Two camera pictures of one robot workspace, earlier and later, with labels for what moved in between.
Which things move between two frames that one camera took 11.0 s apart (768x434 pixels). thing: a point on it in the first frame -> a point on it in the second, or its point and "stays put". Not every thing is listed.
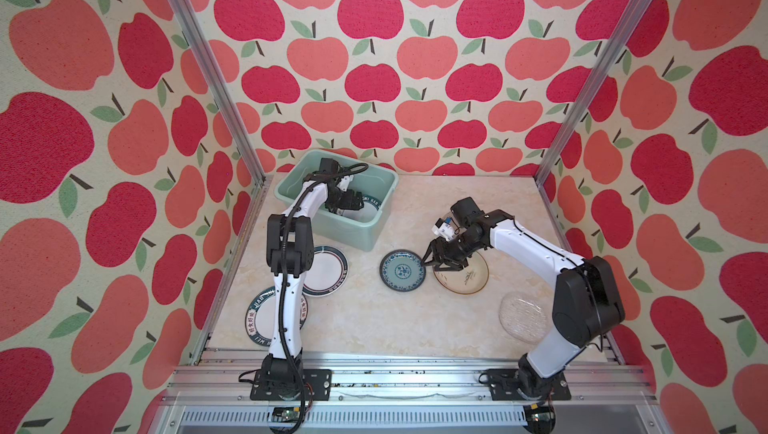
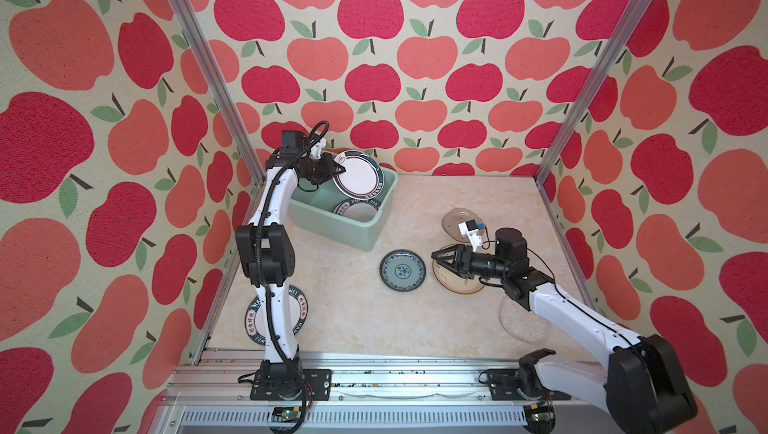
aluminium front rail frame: (407, 393) stays put
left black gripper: (346, 203) -> (327, 163)
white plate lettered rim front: (259, 315) stays put
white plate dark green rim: (328, 274) -> (363, 178)
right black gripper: (439, 255) -> (452, 255)
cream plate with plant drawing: (467, 280) stays put
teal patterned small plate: (402, 271) stays put
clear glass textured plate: (523, 317) stays put
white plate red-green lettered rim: (368, 212) stays put
